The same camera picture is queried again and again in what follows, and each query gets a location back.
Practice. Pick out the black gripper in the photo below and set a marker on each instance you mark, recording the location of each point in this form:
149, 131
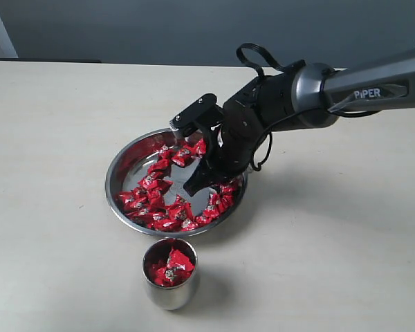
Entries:
229, 149

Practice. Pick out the red candy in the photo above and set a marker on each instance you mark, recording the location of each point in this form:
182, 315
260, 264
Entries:
198, 150
189, 225
220, 201
183, 157
165, 153
165, 225
142, 217
150, 184
132, 200
157, 273
178, 268

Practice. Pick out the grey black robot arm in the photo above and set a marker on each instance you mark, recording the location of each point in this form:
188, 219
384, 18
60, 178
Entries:
285, 98

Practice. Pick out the round steel plate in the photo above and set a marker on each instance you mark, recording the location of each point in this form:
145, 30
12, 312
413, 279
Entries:
130, 166

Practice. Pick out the steel cup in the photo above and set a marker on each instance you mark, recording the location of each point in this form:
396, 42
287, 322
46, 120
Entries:
175, 296

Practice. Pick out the red wrapped candy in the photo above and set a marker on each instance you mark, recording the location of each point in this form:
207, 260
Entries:
142, 217
150, 184
220, 201
183, 157
132, 200
198, 150
165, 225
165, 153
189, 225

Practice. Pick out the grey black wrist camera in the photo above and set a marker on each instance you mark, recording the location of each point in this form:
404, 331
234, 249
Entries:
202, 115

